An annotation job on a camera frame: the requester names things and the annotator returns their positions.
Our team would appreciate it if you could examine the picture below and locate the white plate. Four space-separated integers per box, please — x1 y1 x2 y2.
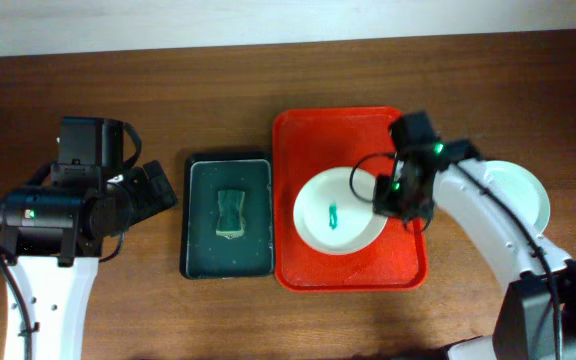
293 167 387 255

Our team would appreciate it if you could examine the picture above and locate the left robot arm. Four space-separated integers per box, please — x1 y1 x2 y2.
0 117 178 359

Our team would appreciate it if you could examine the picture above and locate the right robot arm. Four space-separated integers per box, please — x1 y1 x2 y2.
372 149 576 359

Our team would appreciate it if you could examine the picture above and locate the black water tray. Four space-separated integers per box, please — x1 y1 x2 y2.
179 152 275 280

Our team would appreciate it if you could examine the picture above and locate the green yellow sponge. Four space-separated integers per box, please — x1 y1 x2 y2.
216 189 245 239

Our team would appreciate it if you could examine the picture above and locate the light green plate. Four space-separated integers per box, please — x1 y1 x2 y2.
486 160 551 233

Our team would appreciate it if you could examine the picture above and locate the red plastic tray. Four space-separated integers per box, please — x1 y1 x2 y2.
272 106 428 292

